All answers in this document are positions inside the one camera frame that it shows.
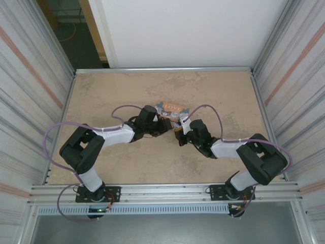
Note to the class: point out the orange LOVE print tin box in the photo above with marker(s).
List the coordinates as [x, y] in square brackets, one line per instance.
[172, 108]

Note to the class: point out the aluminium mounting rail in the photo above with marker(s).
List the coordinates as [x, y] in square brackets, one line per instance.
[162, 193]

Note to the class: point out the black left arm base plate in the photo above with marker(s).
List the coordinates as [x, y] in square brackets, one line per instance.
[114, 194]

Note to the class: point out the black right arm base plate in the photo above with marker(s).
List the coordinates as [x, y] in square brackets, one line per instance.
[215, 190]

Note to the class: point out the aluminium table frame bar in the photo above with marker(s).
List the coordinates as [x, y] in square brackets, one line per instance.
[162, 69]

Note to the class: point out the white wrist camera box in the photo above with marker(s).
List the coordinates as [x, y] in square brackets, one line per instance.
[155, 118]
[186, 127]

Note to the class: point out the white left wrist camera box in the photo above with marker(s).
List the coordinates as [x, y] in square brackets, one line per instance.
[155, 118]

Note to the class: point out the wooden door frame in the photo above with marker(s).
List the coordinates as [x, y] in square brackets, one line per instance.
[95, 33]

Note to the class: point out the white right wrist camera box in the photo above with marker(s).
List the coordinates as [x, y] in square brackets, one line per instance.
[186, 127]

